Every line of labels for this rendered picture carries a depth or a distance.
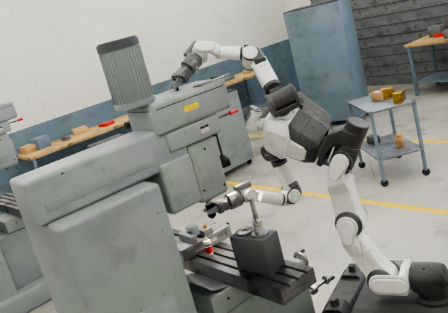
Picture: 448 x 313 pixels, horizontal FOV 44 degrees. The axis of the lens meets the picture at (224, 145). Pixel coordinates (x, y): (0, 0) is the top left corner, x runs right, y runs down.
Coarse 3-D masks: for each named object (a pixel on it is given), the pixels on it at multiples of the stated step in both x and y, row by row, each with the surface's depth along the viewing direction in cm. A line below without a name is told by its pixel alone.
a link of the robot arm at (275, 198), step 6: (270, 192) 310; (276, 192) 312; (282, 192) 316; (288, 192) 310; (270, 198) 308; (276, 198) 309; (282, 198) 310; (288, 198) 309; (276, 204) 311; (282, 204) 312; (288, 204) 313
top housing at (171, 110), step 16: (208, 80) 292; (160, 96) 279; (176, 96) 268; (192, 96) 273; (208, 96) 279; (224, 96) 285; (128, 112) 276; (144, 112) 264; (160, 112) 262; (176, 112) 267; (192, 112) 273; (208, 112) 279; (144, 128) 270; (160, 128) 262; (176, 128) 268
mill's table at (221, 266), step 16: (176, 240) 343; (208, 256) 309; (224, 256) 306; (208, 272) 300; (224, 272) 287; (240, 272) 281; (288, 272) 268; (304, 272) 267; (240, 288) 281; (256, 288) 269; (272, 288) 259; (288, 288) 257; (304, 288) 264
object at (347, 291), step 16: (352, 272) 320; (416, 272) 280; (432, 272) 276; (336, 288) 312; (352, 288) 308; (368, 288) 308; (416, 288) 280; (432, 288) 276; (336, 304) 291; (352, 304) 296; (368, 304) 294; (384, 304) 290; (400, 304) 286; (416, 304) 283; (432, 304) 276
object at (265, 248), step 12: (240, 228) 283; (252, 228) 279; (264, 228) 275; (240, 240) 275; (252, 240) 270; (264, 240) 266; (276, 240) 273; (240, 252) 279; (252, 252) 273; (264, 252) 267; (276, 252) 272; (240, 264) 282; (252, 264) 276; (264, 264) 270; (276, 264) 272
